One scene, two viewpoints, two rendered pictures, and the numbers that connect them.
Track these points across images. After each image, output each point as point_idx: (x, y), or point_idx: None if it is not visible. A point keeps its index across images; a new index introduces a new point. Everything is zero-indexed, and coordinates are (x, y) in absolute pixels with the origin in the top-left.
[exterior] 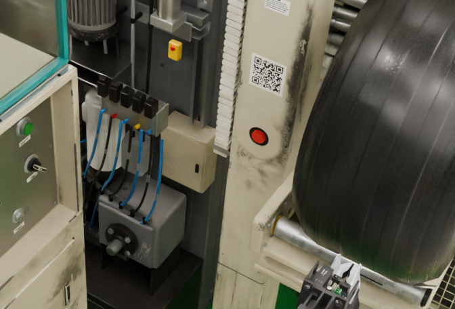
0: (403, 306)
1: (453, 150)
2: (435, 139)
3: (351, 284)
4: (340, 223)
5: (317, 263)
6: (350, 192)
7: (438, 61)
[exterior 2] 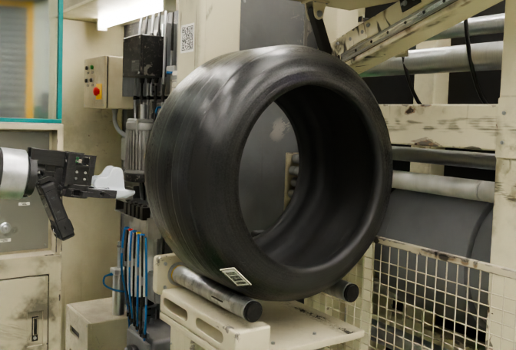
0: (236, 325)
1: (213, 96)
2: (204, 93)
3: (105, 177)
4: (157, 189)
5: (81, 153)
6: (158, 153)
7: (230, 58)
